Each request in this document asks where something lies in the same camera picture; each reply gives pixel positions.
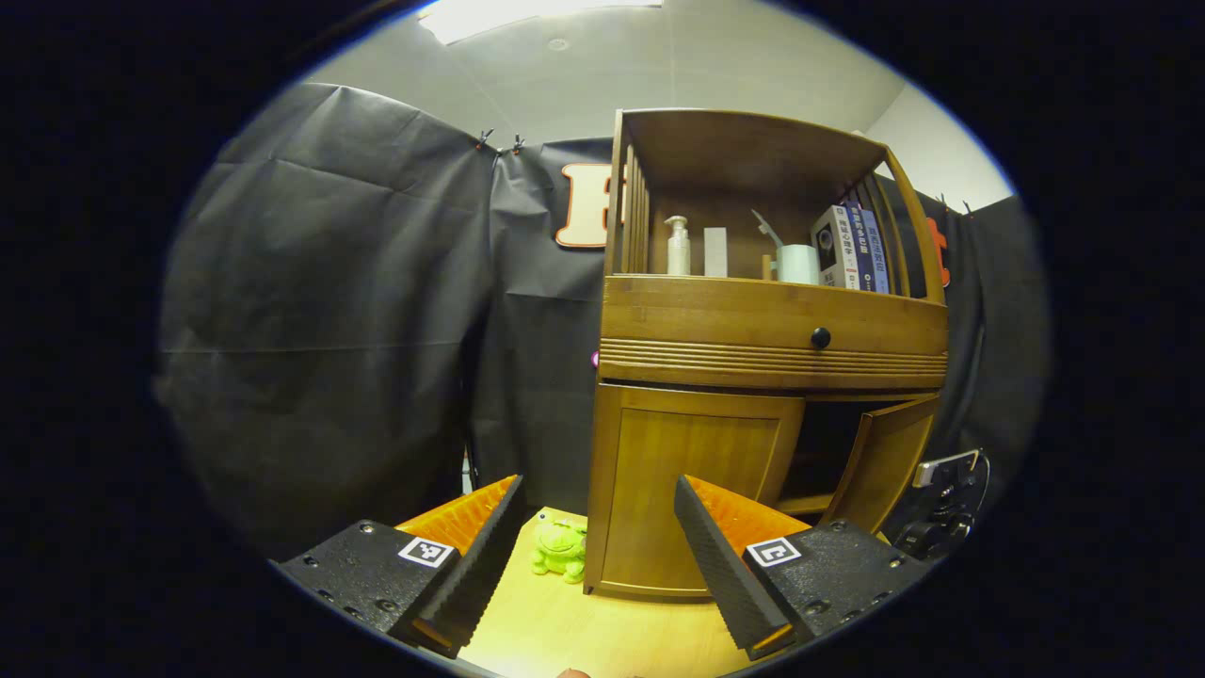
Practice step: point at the black round drawer knob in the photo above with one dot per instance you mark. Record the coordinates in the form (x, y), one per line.
(821, 338)

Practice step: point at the pale tube in cup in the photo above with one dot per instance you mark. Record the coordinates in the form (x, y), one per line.
(766, 229)

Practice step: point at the white rectangular box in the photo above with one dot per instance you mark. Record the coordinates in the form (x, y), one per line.
(715, 252)

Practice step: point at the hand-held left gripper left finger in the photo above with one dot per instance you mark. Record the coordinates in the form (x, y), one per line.
(475, 565)

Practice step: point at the wooden shoe cabinet door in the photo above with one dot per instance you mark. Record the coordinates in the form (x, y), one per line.
(687, 490)
(885, 461)

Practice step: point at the black backdrop cloth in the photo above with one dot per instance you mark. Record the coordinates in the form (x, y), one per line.
(329, 330)

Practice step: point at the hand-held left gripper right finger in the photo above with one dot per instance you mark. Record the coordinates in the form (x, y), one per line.
(720, 565)

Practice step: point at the white pump bottle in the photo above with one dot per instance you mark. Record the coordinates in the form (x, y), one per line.
(678, 252)

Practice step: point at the light purple book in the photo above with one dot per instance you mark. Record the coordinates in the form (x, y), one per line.
(879, 254)

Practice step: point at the ceiling light panel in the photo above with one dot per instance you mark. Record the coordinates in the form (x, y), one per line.
(527, 11)

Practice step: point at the wooden double-door shoe cabinet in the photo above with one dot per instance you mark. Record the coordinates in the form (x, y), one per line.
(753, 320)

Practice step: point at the white cup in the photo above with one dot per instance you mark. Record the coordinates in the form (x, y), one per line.
(798, 265)

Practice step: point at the green frog plush toy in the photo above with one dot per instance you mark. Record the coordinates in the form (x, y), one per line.
(558, 551)

